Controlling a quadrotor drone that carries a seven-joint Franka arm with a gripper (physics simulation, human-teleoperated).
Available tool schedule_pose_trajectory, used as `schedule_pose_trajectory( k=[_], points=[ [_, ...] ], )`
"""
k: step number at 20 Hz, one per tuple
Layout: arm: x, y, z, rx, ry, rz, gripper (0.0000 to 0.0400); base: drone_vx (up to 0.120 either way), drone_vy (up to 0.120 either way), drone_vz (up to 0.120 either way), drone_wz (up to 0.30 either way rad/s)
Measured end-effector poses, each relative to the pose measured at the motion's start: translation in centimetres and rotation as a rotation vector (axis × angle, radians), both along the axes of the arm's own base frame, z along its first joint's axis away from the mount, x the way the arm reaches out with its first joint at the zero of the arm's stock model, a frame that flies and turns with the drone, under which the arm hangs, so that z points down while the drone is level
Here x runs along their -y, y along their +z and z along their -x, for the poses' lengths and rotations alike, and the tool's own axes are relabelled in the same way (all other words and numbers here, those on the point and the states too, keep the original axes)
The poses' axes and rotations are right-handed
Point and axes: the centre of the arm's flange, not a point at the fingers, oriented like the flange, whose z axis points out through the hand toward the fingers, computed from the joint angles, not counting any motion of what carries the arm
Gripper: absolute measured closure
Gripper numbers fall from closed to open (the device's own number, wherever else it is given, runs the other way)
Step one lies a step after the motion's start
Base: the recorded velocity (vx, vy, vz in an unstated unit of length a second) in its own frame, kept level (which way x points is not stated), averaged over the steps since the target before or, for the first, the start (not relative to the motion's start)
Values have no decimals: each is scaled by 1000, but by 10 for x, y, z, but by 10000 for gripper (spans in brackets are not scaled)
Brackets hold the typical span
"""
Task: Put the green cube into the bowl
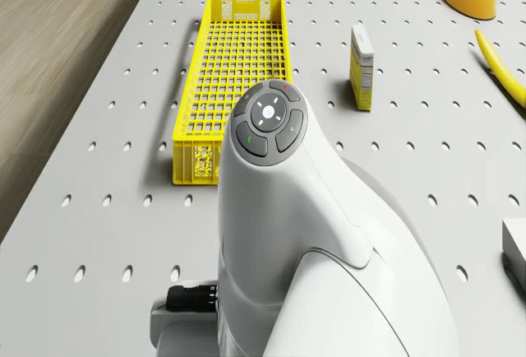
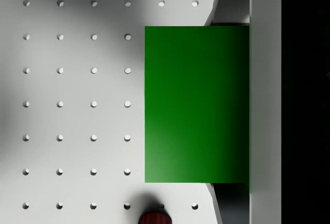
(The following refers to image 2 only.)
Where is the green block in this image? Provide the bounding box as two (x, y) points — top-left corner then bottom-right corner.
(144, 25), (250, 184)

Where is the dark red mug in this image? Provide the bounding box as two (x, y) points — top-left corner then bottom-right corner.
(138, 209), (173, 224)

